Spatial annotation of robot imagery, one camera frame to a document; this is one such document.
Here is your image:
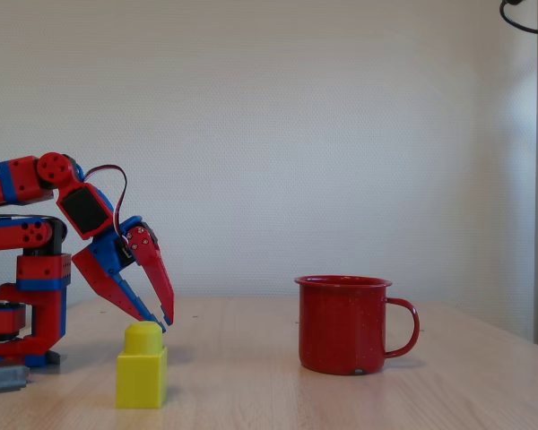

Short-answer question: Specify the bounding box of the yellow toy building block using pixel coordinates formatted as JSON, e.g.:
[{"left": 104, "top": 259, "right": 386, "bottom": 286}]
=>
[{"left": 116, "top": 321, "right": 169, "bottom": 409}]

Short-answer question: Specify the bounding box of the grey metal table clamp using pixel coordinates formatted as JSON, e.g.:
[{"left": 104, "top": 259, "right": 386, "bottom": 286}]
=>
[{"left": 0, "top": 364, "right": 30, "bottom": 396}]

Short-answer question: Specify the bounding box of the red enamel mug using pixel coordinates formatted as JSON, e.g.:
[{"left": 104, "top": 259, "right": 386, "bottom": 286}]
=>
[{"left": 294, "top": 275, "right": 421, "bottom": 376}]

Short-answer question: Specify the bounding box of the red white servo cable loop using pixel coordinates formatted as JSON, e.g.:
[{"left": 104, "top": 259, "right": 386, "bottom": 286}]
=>
[{"left": 81, "top": 164, "right": 131, "bottom": 245}]

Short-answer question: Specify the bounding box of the black hanging cable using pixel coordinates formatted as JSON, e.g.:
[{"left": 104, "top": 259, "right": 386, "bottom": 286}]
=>
[{"left": 499, "top": 0, "right": 538, "bottom": 37}]

